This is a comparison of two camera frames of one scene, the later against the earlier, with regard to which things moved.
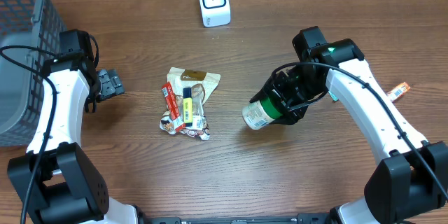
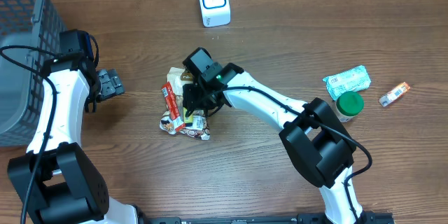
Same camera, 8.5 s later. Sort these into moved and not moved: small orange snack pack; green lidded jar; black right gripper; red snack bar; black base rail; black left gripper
Moved: green lidded jar; black right gripper
Not moved: red snack bar; black base rail; small orange snack pack; black left gripper
